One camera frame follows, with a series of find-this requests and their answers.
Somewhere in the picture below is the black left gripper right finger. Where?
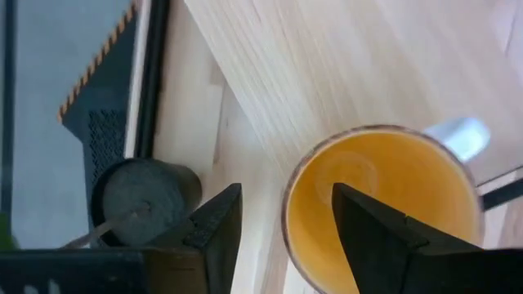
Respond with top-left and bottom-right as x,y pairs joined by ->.
332,182 -> 485,294

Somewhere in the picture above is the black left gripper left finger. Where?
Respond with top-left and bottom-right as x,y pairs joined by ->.
142,182 -> 244,294

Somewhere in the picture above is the orange mug with white handle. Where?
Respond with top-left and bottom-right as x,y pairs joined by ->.
280,117 -> 491,294

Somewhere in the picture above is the green plant in black pot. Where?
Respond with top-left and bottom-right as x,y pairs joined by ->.
0,157 -> 203,251

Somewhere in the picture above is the black aluminium table frame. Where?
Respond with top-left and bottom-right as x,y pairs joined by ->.
133,0 -> 171,159

